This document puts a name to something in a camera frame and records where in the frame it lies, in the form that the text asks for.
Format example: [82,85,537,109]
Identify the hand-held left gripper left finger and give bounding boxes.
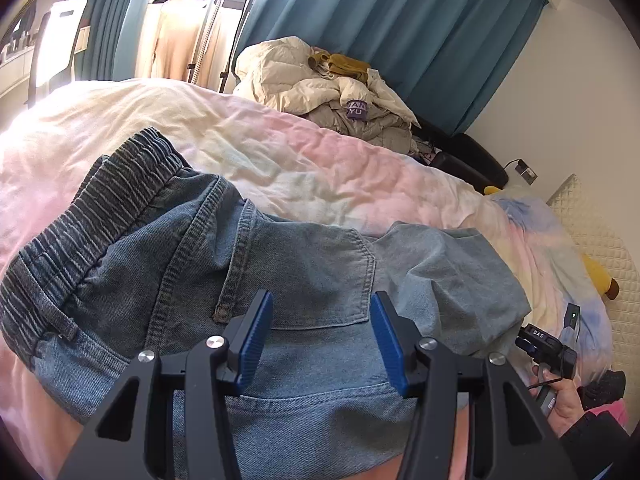
[56,289,275,480]

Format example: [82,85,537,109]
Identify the person's right hand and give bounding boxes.
[531,364,584,439]

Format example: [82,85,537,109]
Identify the pastel tie-dye blanket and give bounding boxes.
[0,78,615,480]

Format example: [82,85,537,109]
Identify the black metal clothes stand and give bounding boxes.
[186,0,287,95]

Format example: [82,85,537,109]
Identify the pile of beige clothes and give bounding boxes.
[234,36,421,128]

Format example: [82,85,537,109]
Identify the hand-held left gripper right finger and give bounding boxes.
[370,291,583,480]

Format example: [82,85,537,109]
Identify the grey garment with purple label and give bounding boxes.
[305,87,420,155]

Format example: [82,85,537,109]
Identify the teal curtain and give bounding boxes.
[240,0,548,136]
[67,0,173,82]

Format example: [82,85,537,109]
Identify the pink cloth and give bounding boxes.
[582,399,629,432]

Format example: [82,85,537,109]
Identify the white chair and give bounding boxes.
[27,0,89,109]

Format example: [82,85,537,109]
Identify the blue denim jeans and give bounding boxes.
[0,127,532,473]

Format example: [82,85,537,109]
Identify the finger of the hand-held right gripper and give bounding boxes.
[515,325,535,361]

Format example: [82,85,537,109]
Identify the beige hanging garment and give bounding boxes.
[135,0,241,92]

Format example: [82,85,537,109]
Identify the black object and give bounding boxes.
[584,369,627,409]

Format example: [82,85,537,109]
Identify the black leather sofa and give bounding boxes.
[410,115,510,192]

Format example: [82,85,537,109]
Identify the person's right forearm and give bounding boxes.
[557,409,632,480]

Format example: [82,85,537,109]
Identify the mustard yellow garment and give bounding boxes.
[307,47,372,84]

